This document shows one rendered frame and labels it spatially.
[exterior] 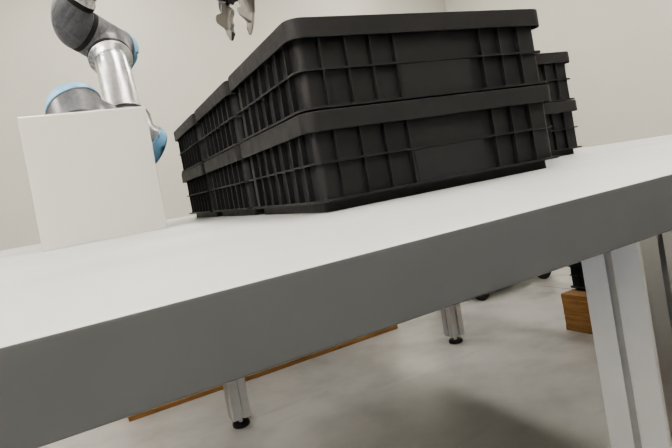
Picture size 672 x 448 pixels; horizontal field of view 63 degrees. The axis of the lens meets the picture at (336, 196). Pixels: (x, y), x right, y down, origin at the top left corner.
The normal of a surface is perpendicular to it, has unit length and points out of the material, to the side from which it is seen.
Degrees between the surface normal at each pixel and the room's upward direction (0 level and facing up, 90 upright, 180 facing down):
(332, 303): 90
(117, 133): 90
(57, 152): 90
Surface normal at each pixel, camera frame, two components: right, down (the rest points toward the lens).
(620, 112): -0.86, 0.17
